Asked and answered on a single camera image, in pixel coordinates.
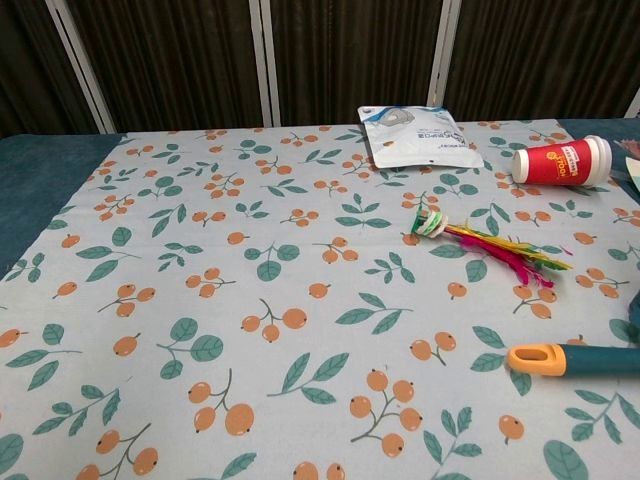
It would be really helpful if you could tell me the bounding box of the colourful feather shuttlecock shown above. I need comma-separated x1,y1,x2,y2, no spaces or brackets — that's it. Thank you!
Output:
410,208,574,288

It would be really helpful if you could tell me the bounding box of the floral tablecloth with orange fruits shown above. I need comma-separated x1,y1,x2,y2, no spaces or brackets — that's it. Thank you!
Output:
0,118,640,480

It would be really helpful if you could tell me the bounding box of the white mask package pouch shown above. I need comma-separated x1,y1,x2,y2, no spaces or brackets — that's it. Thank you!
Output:
357,105,485,169

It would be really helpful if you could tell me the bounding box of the dark pleated folding screen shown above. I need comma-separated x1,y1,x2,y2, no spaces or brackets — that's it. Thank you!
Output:
0,0,640,140

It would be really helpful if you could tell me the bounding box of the red paper cup white lid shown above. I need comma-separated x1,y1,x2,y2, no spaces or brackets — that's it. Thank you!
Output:
510,134,614,188

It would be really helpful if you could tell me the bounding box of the pale card with teal edge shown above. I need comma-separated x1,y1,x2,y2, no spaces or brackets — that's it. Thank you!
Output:
610,138,640,195

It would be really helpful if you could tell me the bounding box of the teal orange tool handle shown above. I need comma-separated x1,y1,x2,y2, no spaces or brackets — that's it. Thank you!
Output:
506,286,640,380

